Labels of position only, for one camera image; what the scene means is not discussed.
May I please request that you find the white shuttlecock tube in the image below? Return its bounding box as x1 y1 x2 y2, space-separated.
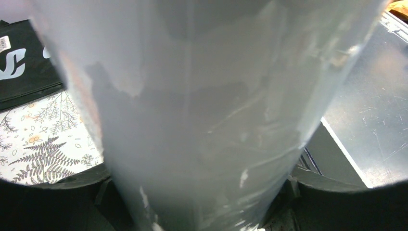
27 0 387 231

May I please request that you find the floral tablecloth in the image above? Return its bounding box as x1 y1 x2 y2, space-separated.
0 90 103 185

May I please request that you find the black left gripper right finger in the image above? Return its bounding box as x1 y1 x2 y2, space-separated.
264 166 408 231

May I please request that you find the black racket bag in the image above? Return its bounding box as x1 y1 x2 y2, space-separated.
0 20 64 111

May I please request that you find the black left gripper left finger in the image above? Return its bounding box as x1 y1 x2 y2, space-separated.
0 164 137 231

